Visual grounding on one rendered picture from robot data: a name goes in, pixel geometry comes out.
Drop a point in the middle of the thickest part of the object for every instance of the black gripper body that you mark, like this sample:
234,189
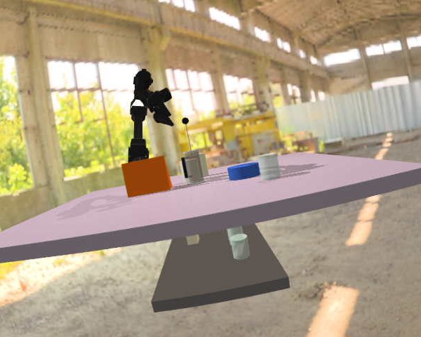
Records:
148,99

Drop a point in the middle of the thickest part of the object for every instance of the blue cylinder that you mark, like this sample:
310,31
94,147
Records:
243,171

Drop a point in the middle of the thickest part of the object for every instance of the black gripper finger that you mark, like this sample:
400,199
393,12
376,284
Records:
160,107
165,120

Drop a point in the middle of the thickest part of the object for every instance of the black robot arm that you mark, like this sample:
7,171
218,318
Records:
142,80

